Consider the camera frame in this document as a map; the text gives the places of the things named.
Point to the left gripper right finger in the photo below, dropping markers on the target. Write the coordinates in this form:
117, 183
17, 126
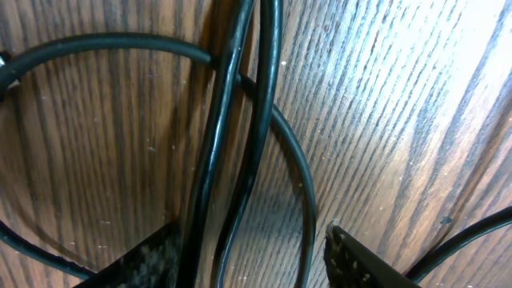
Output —
349, 264

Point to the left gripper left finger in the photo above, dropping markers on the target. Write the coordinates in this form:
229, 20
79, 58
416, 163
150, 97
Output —
153, 263

